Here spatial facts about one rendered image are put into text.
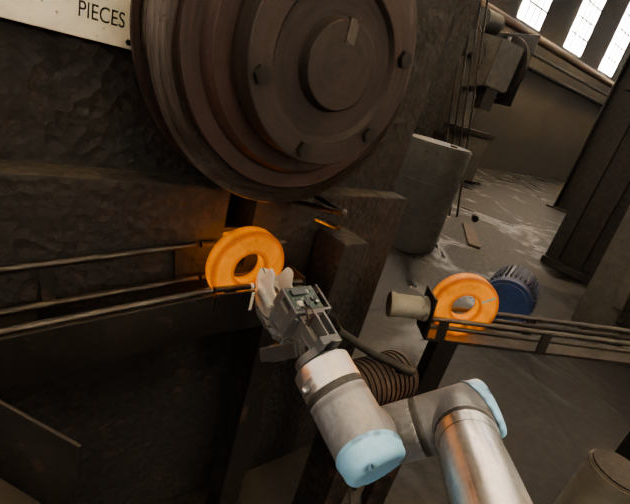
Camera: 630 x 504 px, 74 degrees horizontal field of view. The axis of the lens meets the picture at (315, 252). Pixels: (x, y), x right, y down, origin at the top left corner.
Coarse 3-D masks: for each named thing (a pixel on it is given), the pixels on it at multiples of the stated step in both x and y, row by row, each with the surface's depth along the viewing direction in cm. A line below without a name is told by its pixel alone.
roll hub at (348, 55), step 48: (288, 0) 50; (336, 0) 54; (384, 0) 57; (240, 48) 51; (288, 48) 54; (336, 48) 56; (384, 48) 62; (240, 96) 55; (288, 96) 57; (336, 96) 59; (384, 96) 65; (288, 144) 59; (336, 144) 64
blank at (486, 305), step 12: (456, 276) 96; (468, 276) 95; (480, 276) 96; (444, 288) 95; (456, 288) 95; (468, 288) 95; (480, 288) 95; (492, 288) 95; (444, 300) 96; (480, 300) 96; (492, 300) 96; (444, 312) 97; (468, 312) 100; (480, 312) 97; (492, 312) 97; (456, 324) 98
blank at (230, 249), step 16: (224, 240) 75; (240, 240) 75; (256, 240) 77; (272, 240) 79; (208, 256) 76; (224, 256) 75; (240, 256) 77; (272, 256) 81; (208, 272) 76; (224, 272) 76; (256, 272) 83
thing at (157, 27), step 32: (160, 0) 50; (160, 32) 51; (416, 32) 74; (160, 64) 53; (160, 96) 55; (192, 128) 59; (384, 128) 80; (192, 160) 61; (256, 192) 70; (288, 192) 74; (320, 192) 78
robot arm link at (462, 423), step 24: (456, 384) 66; (480, 384) 63; (432, 408) 63; (456, 408) 59; (480, 408) 59; (432, 432) 62; (456, 432) 55; (480, 432) 53; (504, 432) 60; (456, 456) 51; (480, 456) 49; (504, 456) 50; (456, 480) 48; (480, 480) 45; (504, 480) 45
